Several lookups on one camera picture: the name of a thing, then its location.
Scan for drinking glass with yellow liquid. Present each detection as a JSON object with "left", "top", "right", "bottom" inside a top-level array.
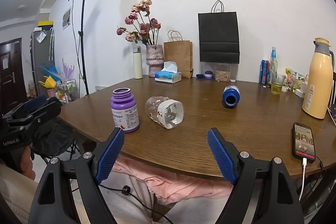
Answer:
[{"left": 270, "top": 73, "right": 286, "bottom": 95}]

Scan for dark wooden chair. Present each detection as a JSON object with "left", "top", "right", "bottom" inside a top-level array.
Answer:
[{"left": 328, "top": 50, "right": 336, "bottom": 125}]

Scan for clear plastic jar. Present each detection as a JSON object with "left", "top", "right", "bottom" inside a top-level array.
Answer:
[{"left": 145, "top": 97, "right": 185, "bottom": 129}]

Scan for pink garment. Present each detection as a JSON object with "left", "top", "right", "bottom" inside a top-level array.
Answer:
[{"left": 110, "top": 156, "right": 234, "bottom": 206}]

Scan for thin black cable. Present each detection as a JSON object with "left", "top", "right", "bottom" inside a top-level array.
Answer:
[{"left": 100, "top": 184, "right": 174, "bottom": 224}]

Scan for dark brown door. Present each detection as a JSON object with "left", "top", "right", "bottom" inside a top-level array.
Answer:
[{"left": 0, "top": 38, "right": 28, "bottom": 106}]

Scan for tissue box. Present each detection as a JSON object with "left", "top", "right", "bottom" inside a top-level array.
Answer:
[{"left": 155, "top": 61, "right": 182, "bottom": 83}]

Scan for black chair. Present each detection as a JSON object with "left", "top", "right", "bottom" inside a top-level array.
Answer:
[{"left": 31, "top": 118, "right": 82, "bottom": 164}]

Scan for black paper bag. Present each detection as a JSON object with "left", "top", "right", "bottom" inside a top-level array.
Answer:
[{"left": 198, "top": 0, "right": 240, "bottom": 64}]

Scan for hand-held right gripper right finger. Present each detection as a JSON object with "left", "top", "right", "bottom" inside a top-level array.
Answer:
[{"left": 207, "top": 127, "right": 301, "bottom": 224}]

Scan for colourful snack packet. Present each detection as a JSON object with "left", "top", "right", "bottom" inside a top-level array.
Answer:
[{"left": 286, "top": 68, "right": 302, "bottom": 90}]

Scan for white thermos bottle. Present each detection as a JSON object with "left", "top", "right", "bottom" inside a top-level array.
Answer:
[{"left": 133, "top": 46, "right": 143, "bottom": 80}]

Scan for white charging cable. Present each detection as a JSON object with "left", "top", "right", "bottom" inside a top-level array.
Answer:
[{"left": 299, "top": 158, "right": 308, "bottom": 201}]

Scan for wall picture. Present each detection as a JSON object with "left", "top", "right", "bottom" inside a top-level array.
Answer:
[{"left": 62, "top": 8, "right": 71, "bottom": 30}]

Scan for pink ceramic vase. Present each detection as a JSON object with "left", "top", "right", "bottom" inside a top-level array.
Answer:
[{"left": 146, "top": 45, "right": 164, "bottom": 77}]

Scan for cluttered storage cart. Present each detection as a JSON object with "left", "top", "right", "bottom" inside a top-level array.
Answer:
[{"left": 39, "top": 59, "right": 79, "bottom": 104}]

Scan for clear jar of grains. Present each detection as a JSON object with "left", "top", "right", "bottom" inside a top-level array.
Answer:
[{"left": 215, "top": 63, "right": 231, "bottom": 82}]

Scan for brown paper bag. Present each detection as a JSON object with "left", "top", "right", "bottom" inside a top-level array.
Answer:
[{"left": 164, "top": 30, "right": 193, "bottom": 79}]

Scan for person's left hand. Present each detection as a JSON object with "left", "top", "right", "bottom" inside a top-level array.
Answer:
[{"left": 20, "top": 146, "right": 36, "bottom": 180}]

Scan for cream thermos jug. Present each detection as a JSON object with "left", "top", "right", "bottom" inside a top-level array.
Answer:
[{"left": 302, "top": 38, "right": 335, "bottom": 119}]

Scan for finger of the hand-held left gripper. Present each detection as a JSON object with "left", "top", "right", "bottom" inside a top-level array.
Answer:
[
  {"left": 6, "top": 102, "right": 62, "bottom": 136},
  {"left": 3, "top": 94, "right": 49, "bottom": 123}
]

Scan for blue bottle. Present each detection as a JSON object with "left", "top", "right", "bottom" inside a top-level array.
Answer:
[{"left": 222, "top": 84, "right": 240, "bottom": 108}]

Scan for purple supplement bottle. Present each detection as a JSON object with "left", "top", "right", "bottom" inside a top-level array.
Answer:
[{"left": 111, "top": 88, "right": 140, "bottom": 133}]

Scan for blue drink can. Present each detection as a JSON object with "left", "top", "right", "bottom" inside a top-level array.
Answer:
[{"left": 259, "top": 59, "right": 270, "bottom": 84}]

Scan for light grey trousers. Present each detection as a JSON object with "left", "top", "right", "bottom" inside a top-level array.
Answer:
[{"left": 100, "top": 174, "right": 158, "bottom": 224}]

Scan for black smartphone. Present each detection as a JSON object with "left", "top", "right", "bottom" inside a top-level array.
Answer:
[{"left": 292, "top": 122, "right": 316, "bottom": 164}]

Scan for clear glass bottle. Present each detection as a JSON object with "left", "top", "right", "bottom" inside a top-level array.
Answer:
[{"left": 268, "top": 47, "right": 278, "bottom": 86}]

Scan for white power adapter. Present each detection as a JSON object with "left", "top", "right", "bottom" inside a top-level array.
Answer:
[{"left": 295, "top": 81, "right": 309, "bottom": 98}]

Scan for dried pink roses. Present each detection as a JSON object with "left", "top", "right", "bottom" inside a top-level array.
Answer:
[{"left": 117, "top": 0, "right": 161, "bottom": 46}]

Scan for grey refrigerator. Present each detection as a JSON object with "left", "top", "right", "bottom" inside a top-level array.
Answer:
[{"left": 30, "top": 28, "right": 55, "bottom": 96}]

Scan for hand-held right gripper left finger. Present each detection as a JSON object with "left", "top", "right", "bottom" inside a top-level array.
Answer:
[{"left": 28, "top": 127, "right": 125, "bottom": 224}]

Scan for person's left forearm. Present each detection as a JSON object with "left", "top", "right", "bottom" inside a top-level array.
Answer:
[{"left": 0, "top": 162, "right": 40, "bottom": 224}]

